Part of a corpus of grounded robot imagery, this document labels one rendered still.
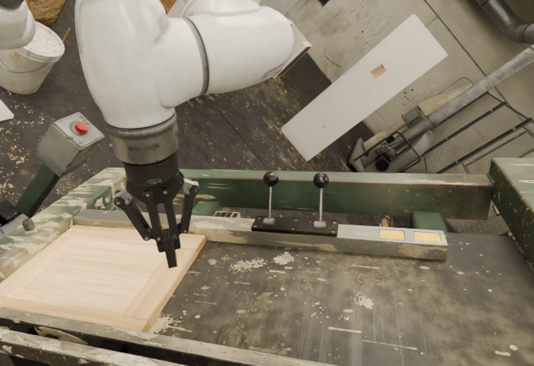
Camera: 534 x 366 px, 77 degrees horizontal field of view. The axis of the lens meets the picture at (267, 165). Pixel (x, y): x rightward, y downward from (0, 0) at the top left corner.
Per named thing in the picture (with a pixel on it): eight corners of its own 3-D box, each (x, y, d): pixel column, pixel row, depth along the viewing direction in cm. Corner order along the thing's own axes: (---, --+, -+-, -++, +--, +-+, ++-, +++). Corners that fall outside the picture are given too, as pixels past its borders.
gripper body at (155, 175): (114, 169, 44) (129, 221, 49) (180, 159, 46) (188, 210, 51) (119, 141, 50) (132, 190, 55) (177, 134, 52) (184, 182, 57)
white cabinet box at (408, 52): (292, 119, 509) (412, 16, 410) (316, 148, 511) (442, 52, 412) (279, 129, 456) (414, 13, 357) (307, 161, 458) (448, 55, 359)
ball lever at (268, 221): (264, 225, 82) (265, 171, 83) (279, 226, 81) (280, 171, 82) (259, 227, 79) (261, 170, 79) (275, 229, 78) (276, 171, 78)
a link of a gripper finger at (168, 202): (158, 175, 53) (168, 173, 53) (171, 226, 59) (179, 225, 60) (158, 190, 50) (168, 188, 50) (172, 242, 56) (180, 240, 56)
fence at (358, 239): (89, 219, 100) (84, 208, 98) (441, 244, 74) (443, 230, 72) (76, 229, 96) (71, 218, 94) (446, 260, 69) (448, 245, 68)
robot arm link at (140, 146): (177, 125, 42) (183, 164, 46) (174, 98, 49) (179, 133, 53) (99, 133, 40) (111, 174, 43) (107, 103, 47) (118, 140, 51)
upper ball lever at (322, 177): (312, 229, 79) (314, 171, 80) (329, 229, 78) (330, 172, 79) (310, 231, 75) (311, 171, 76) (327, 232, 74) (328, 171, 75)
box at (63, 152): (59, 141, 123) (79, 110, 114) (84, 164, 125) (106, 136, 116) (31, 155, 113) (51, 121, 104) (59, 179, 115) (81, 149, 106)
